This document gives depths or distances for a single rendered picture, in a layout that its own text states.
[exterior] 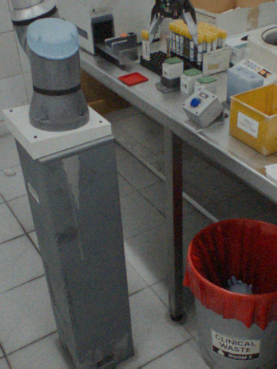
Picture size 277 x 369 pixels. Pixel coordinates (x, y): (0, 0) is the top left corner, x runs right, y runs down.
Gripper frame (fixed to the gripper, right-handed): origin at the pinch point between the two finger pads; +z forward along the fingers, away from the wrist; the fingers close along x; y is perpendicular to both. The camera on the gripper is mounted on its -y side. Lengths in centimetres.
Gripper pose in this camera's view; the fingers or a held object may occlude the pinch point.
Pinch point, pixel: (173, 42)
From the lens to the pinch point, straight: 149.2
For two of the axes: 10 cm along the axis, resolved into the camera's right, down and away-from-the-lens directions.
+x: 9.7, 0.8, -2.1
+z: 0.5, 8.2, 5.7
